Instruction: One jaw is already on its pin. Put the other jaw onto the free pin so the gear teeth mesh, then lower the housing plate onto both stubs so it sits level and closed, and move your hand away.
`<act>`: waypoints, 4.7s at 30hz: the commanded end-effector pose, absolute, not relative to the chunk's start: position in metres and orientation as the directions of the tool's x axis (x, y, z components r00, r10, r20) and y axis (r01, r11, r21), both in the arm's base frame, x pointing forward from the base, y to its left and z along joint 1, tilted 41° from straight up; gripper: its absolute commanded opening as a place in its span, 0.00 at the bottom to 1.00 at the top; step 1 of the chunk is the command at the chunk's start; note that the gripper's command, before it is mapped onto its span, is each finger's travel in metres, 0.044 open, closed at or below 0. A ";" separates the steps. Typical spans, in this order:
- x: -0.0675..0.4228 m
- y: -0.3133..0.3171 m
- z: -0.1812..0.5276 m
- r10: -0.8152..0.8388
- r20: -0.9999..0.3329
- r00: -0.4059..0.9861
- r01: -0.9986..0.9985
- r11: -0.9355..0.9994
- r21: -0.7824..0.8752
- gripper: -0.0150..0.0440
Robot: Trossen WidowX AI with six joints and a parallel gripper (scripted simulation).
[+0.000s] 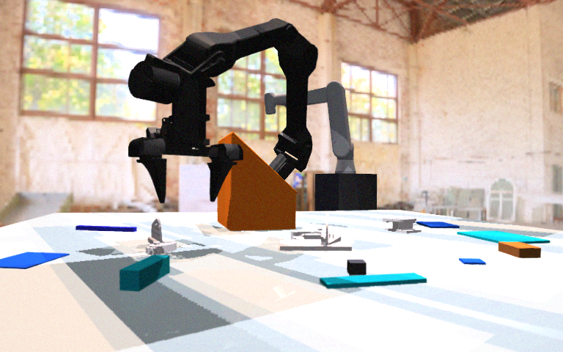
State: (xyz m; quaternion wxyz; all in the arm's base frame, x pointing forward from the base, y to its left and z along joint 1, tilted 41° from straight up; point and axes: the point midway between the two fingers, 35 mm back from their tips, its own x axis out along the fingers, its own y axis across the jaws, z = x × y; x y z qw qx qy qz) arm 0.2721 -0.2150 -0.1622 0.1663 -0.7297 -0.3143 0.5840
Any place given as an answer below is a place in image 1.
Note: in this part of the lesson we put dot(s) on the teal rectangular block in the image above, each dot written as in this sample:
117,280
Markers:
141,274

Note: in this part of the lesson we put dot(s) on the dark blue flat bar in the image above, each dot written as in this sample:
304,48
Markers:
106,228

